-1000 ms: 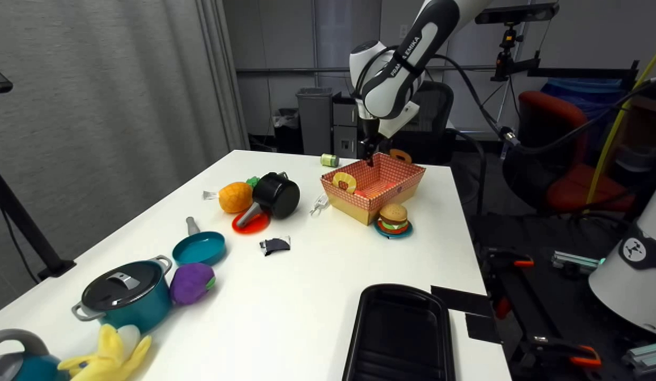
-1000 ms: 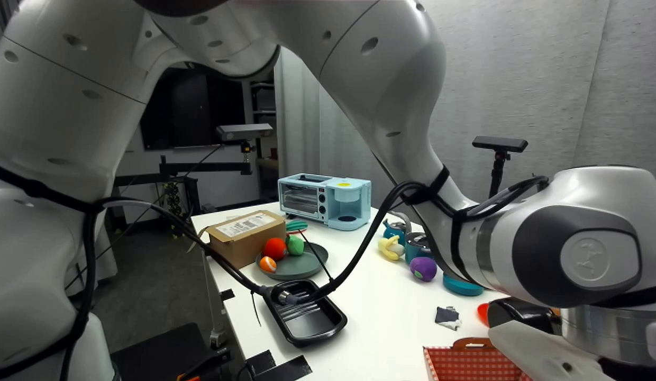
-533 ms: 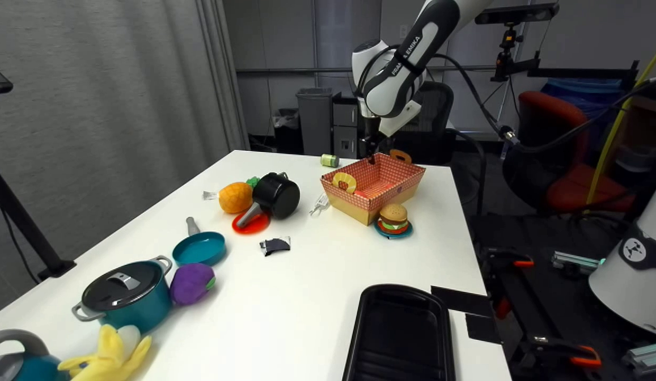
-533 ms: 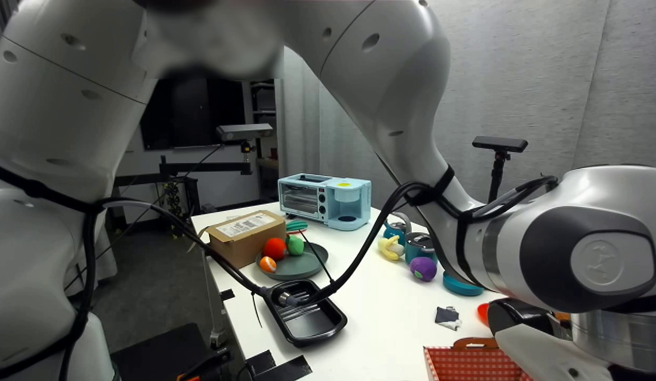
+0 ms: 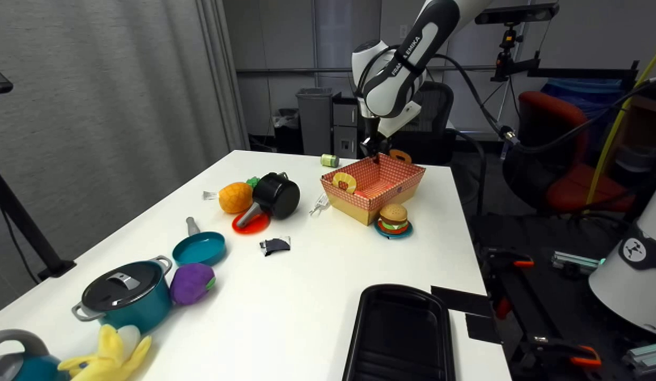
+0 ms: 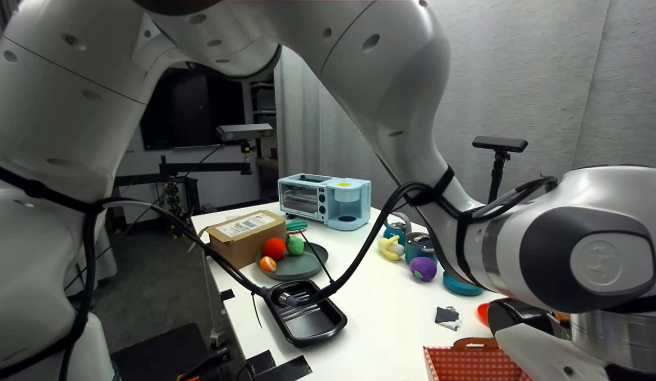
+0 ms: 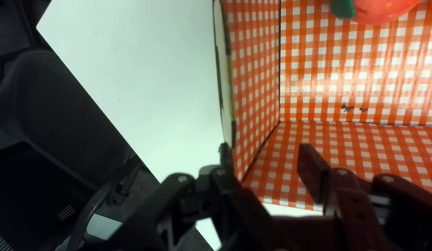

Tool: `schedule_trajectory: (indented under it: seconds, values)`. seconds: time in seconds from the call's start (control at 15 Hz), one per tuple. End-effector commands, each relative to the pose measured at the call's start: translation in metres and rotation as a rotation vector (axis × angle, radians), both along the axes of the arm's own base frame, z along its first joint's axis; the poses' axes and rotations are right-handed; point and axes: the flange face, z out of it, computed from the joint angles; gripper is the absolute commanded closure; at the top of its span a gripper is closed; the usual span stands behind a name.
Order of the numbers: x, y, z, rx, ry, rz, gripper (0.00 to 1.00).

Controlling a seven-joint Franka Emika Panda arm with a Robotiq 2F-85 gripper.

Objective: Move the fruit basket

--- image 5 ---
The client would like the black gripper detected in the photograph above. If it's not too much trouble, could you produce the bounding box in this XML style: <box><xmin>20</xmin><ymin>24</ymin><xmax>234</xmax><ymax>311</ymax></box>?
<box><xmin>360</xmin><ymin>128</ymin><xmax>391</xmax><ymax>168</ymax></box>

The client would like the orange checkered fruit box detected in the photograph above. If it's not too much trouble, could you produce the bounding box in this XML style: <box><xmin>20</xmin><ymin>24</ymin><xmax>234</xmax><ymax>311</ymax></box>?
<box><xmin>320</xmin><ymin>147</ymin><xmax>427</xmax><ymax>229</ymax></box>

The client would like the plush burger toy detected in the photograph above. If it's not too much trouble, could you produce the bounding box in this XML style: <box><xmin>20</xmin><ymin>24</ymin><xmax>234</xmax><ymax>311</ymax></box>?
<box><xmin>376</xmin><ymin>201</ymin><xmax>412</xmax><ymax>233</ymax></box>

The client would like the small teal toy plate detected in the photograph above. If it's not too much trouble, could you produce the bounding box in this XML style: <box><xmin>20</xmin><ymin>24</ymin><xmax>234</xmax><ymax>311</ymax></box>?
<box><xmin>373</xmin><ymin>217</ymin><xmax>414</xmax><ymax>240</ymax></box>

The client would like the black toy cup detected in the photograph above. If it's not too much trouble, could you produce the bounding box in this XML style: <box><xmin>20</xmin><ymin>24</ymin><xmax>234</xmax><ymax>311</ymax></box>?
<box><xmin>250</xmin><ymin>168</ymin><xmax>302</xmax><ymax>219</ymax></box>

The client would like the red flat toy piece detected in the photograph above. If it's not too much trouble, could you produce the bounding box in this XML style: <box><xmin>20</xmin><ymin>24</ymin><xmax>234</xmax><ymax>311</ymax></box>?
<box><xmin>230</xmin><ymin>203</ymin><xmax>273</xmax><ymax>237</ymax></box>

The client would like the large orange plush fruit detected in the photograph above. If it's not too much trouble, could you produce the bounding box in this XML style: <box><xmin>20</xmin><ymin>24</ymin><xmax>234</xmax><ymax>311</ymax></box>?
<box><xmin>216</xmin><ymin>179</ymin><xmax>255</xmax><ymax>217</ymax></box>

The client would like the teal toy frying pan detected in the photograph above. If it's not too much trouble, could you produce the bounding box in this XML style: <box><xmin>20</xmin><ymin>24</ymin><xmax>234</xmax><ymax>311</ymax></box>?
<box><xmin>169</xmin><ymin>215</ymin><xmax>229</xmax><ymax>268</ymax></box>

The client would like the purple eggplant toy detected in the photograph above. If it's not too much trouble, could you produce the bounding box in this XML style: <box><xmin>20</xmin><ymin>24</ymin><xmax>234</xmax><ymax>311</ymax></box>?
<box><xmin>167</xmin><ymin>261</ymin><xmax>221</xmax><ymax>309</ymax></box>

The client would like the teal toy pot with lid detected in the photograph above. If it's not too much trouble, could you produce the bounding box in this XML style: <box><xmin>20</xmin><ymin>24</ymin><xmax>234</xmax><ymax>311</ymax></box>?
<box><xmin>70</xmin><ymin>254</ymin><xmax>176</xmax><ymax>333</ymax></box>

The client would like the yellow toy glove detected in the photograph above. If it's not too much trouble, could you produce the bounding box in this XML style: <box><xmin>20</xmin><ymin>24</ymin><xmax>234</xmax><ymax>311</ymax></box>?
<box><xmin>57</xmin><ymin>324</ymin><xmax>155</xmax><ymax>381</ymax></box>

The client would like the grey drawer unit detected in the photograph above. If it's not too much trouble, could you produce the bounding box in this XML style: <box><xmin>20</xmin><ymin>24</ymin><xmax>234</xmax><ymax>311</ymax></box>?
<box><xmin>333</xmin><ymin>93</ymin><xmax>362</xmax><ymax>159</ymax></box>

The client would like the black office chair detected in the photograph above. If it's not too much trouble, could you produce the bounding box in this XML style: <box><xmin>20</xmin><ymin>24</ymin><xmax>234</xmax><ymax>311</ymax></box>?
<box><xmin>404</xmin><ymin>79</ymin><xmax>458</xmax><ymax>160</ymax></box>

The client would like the black flat strip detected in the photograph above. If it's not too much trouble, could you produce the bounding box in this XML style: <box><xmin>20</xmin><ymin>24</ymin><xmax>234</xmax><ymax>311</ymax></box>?
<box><xmin>430</xmin><ymin>283</ymin><xmax>498</xmax><ymax>343</ymax></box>

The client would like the orange black clamp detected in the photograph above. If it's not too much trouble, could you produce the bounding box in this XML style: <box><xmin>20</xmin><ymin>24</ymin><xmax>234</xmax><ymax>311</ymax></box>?
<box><xmin>567</xmin><ymin>344</ymin><xmax>604</xmax><ymax>372</ymax></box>
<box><xmin>506</xmin><ymin>254</ymin><xmax>537</xmax><ymax>273</ymax></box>

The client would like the red office chair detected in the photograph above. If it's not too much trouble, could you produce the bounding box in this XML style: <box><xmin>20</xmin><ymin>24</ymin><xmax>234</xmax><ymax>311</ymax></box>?
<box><xmin>501</xmin><ymin>89</ymin><xmax>636</xmax><ymax>213</ymax></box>

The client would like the black baking tray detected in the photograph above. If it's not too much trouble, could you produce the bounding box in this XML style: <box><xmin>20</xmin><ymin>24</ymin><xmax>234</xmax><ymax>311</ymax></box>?
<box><xmin>341</xmin><ymin>283</ymin><xmax>459</xmax><ymax>381</ymax></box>

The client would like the blue fabric item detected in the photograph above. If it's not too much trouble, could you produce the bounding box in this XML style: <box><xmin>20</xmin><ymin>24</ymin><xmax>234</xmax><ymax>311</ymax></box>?
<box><xmin>539</xmin><ymin>75</ymin><xmax>636</xmax><ymax>118</ymax></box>

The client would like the teal grey tool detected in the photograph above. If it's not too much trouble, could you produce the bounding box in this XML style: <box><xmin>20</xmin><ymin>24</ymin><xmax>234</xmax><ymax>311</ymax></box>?
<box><xmin>551</xmin><ymin>249</ymin><xmax>604</xmax><ymax>273</ymax></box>
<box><xmin>621</xmin><ymin>341</ymin><xmax>656</xmax><ymax>370</ymax></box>

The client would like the white object with round logo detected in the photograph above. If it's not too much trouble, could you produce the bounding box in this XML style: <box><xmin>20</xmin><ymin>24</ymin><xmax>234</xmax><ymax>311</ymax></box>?
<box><xmin>588</xmin><ymin>172</ymin><xmax>656</xmax><ymax>339</ymax></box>

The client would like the grey curtain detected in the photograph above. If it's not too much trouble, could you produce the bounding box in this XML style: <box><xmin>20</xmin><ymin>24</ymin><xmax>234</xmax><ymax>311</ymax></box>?
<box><xmin>0</xmin><ymin>0</ymin><xmax>250</xmax><ymax>312</ymax></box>

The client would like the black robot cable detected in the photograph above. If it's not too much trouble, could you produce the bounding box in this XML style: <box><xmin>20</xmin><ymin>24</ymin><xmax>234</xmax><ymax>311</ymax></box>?
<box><xmin>430</xmin><ymin>51</ymin><xmax>656</xmax><ymax>155</ymax></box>

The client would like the black camera stand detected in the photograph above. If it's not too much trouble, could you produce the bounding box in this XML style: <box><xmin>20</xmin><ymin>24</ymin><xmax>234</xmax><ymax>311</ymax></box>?
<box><xmin>491</xmin><ymin>21</ymin><xmax>541</xmax><ymax>83</ymax></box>

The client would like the yellow hose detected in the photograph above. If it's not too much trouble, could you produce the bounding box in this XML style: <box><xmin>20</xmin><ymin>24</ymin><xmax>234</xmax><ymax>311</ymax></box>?
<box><xmin>585</xmin><ymin>38</ymin><xmax>656</xmax><ymax>206</ymax></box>

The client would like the black camera tripod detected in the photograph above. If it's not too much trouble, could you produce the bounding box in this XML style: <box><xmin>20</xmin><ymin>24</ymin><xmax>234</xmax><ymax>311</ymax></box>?
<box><xmin>0</xmin><ymin>159</ymin><xmax>79</xmax><ymax>282</ymax></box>

